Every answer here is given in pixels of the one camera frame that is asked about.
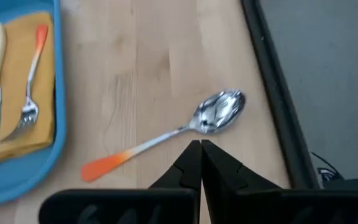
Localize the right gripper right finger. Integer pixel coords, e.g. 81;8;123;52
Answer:
201;139;358;224

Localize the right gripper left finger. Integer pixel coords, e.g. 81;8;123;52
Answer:
38;139;203;224

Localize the orange handled metal spoon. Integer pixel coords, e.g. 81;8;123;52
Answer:
80;88;247;183

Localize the orange handled metal fork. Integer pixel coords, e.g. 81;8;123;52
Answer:
1;24;49;143

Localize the yellow cloth napkin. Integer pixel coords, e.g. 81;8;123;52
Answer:
0;11;57;170

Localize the blue plastic tray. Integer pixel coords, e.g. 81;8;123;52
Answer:
0;0;68;210

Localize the black metal table frame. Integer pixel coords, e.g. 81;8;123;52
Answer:
239;0;322;190

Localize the black floor cable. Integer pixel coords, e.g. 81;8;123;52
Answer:
310;151;345;188

